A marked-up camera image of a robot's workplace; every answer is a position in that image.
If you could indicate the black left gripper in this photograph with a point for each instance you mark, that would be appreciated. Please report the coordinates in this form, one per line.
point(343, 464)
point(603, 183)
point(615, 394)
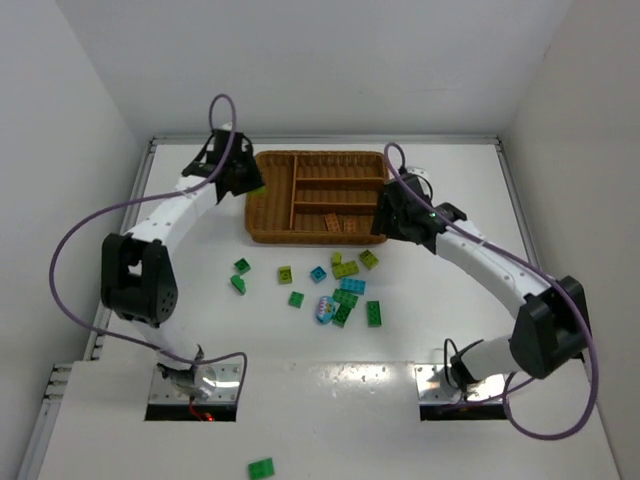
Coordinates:
point(240, 176)

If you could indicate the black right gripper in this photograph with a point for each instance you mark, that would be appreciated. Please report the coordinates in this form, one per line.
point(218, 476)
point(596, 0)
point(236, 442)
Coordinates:
point(388, 215)

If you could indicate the lime square lego brick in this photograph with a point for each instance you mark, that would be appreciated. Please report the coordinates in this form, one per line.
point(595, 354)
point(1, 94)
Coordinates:
point(258, 190)

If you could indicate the brown lego plate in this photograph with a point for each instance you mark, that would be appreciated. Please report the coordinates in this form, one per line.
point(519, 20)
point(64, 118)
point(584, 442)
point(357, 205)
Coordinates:
point(350, 225)
point(332, 223)

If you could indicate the lime angled lego brick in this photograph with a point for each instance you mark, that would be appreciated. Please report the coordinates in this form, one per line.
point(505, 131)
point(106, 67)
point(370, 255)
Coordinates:
point(368, 259)

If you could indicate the brown wicker divided basket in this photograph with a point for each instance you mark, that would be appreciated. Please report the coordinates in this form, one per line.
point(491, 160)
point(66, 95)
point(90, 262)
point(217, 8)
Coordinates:
point(302, 186)

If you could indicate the small lime sloped lego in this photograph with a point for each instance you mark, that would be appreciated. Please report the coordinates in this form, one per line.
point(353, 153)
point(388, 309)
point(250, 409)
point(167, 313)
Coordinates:
point(336, 258)

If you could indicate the dark green square lego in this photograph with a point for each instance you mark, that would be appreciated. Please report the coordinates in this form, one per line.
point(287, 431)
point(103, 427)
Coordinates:
point(242, 266)

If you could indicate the green long lego brick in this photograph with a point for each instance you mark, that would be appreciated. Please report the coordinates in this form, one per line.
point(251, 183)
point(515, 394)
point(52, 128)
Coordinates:
point(345, 298)

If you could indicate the green tall lego brick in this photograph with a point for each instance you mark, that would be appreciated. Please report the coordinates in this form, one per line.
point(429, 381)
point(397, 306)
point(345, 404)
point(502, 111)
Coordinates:
point(373, 311)

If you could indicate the lime hollow square lego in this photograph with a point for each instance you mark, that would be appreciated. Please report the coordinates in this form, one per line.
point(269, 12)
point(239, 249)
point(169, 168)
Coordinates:
point(285, 275)

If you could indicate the dark green sloped lego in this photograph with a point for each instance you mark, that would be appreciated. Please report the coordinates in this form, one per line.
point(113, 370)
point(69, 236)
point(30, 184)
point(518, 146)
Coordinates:
point(238, 284)

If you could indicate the green small square lego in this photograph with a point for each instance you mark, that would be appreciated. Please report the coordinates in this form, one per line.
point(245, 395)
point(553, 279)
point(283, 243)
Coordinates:
point(296, 299)

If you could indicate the lime long lego brick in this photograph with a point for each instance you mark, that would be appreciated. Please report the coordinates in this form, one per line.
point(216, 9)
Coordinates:
point(345, 269)

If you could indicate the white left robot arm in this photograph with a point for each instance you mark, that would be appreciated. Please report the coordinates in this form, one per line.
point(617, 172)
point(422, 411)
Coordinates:
point(137, 278)

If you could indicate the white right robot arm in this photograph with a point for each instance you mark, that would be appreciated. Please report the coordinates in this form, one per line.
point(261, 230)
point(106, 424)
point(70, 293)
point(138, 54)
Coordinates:
point(549, 316)

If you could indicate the teal long lego brick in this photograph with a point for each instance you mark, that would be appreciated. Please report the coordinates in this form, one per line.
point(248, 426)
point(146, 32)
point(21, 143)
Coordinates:
point(354, 286)

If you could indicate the teal square lego brick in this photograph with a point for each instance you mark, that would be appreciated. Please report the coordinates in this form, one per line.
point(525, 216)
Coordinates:
point(318, 274)

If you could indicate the teal rounded printed lego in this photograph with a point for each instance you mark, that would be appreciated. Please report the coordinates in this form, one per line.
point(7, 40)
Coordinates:
point(325, 310)

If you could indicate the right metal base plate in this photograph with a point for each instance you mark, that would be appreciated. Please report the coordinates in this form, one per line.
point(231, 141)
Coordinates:
point(433, 390)

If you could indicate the metal base plate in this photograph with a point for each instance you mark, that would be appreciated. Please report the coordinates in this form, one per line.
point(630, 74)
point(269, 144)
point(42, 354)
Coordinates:
point(212, 384)
point(433, 390)

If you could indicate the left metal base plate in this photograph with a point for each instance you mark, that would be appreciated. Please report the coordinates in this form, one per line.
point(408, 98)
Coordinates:
point(212, 384)

